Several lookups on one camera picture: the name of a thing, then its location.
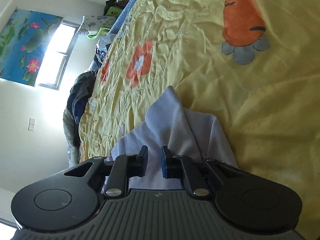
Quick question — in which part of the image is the white wall switch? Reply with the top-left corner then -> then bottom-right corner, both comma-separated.
28,118 -> 36,131

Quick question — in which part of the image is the white crumpled plastic bag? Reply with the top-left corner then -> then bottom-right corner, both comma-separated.
95,34 -> 116,62

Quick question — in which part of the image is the lotus flower poster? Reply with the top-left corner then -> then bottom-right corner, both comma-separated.
1,8 -> 63,86

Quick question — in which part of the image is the lavender long sleeve sweater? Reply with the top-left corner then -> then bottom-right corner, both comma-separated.
106,86 -> 238,190

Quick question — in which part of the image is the yellow cartoon print quilt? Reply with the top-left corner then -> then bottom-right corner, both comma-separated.
79,0 -> 319,239

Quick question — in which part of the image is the blue mattress sheet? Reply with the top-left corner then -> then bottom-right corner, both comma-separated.
88,0 -> 137,72

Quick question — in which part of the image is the folded dark clothes stack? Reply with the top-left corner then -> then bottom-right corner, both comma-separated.
67,71 -> 96,124

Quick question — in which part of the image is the window with grey frame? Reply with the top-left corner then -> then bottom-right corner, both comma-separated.
36,21 -> 79,90

